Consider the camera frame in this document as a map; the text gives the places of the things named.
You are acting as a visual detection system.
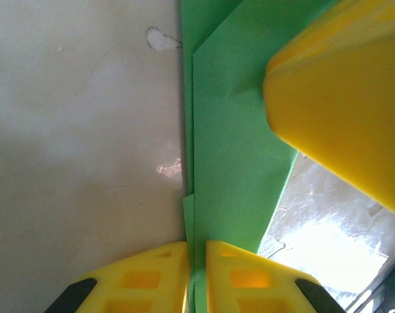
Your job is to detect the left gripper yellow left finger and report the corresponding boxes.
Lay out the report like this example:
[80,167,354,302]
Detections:
[43,241,190,313]

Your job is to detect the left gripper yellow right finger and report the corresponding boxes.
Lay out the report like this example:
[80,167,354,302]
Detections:
[205,240,348,313]

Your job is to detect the green cloth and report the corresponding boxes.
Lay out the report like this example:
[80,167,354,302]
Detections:
[178,0,340,313]

